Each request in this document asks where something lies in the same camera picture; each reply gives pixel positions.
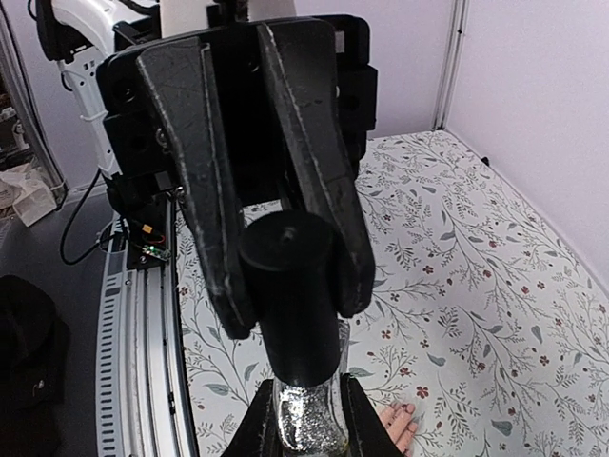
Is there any white tissue box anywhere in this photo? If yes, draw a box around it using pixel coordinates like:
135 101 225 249
1 163 57 227

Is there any front aluminium slotted rail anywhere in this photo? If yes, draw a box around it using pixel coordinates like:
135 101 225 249
92 204 199 457

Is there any black nail polish cap brush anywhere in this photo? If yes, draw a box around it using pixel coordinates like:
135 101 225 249
239 210 340 387

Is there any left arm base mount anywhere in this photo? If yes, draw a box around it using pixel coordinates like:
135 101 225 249
104 173 171 270

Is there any black jacket on table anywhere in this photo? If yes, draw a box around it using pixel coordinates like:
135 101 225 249
1 275 69 456

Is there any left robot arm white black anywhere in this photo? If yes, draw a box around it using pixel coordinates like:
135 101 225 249
34 1 378 339

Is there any floral patterned table mat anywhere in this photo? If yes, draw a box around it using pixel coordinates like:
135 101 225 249
173 130 609 457

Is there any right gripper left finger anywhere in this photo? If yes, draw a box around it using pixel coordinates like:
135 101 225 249
223 380 284 457

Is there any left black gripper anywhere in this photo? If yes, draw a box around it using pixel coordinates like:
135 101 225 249
96 14 378 339

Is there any left aluminium frame post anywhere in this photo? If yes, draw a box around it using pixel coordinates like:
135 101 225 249
432 0 470 130

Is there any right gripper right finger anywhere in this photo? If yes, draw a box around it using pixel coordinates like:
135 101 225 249
341 374 403 457

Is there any person's bare hand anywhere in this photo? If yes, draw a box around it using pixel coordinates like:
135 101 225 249
379 403 418 456

